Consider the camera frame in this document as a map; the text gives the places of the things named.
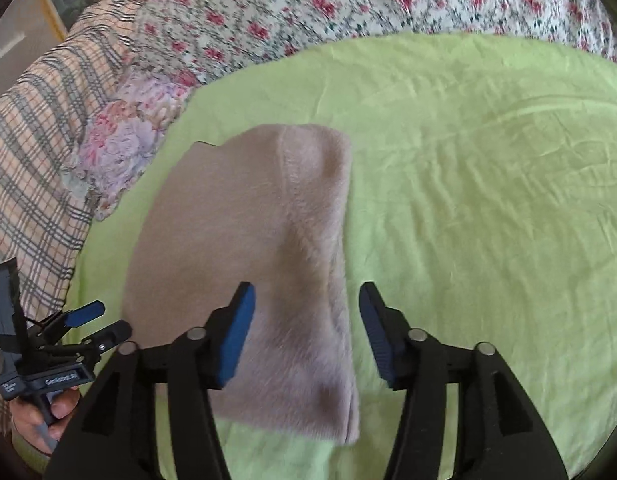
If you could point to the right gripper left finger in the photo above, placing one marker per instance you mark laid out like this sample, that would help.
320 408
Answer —
113 433

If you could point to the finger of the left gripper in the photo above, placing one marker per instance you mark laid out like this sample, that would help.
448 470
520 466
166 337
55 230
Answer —
109 337
55 326

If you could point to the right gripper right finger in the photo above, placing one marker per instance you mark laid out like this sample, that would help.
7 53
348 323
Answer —
500 433

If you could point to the beige knit sweater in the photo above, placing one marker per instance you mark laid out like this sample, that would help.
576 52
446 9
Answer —
266 207

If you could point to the person's left forearm sleeve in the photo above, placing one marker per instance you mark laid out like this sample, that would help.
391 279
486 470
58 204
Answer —
35 459

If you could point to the person's left hand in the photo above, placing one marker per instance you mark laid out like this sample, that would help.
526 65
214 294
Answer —
28 421

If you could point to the plaid blanket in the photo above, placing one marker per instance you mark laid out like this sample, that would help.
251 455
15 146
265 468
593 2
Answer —
43 117

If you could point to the pastel floral pillow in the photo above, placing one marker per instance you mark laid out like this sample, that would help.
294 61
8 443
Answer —
120 140

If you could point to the green bed sheet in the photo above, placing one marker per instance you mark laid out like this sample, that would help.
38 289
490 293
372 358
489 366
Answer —
483 200

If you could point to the floral quilt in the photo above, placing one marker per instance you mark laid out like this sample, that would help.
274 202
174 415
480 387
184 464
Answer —
197 41

